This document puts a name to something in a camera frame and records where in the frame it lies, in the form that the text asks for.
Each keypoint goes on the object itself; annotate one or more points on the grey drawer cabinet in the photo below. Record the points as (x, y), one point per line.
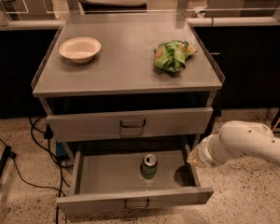
(122, 76)

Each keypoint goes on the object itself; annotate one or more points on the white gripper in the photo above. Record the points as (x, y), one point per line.
(202, 153)

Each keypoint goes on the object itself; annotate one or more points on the green chip bag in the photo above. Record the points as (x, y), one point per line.
(171, 56)

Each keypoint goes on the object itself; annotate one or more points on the grey open lower drawer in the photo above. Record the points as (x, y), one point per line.
(107, 177)

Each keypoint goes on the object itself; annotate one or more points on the green soda can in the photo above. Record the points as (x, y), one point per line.
(148, 166)

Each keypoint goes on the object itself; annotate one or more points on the white paper bowl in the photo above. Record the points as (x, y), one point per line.
(80, 49)

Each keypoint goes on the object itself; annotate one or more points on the grey upper drawer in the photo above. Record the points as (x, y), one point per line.
(129, 124)

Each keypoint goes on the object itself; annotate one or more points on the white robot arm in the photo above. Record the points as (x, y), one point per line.
(234, 140)

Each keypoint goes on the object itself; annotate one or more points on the clear acrylic barrier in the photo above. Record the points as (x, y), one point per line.
(46, 14)

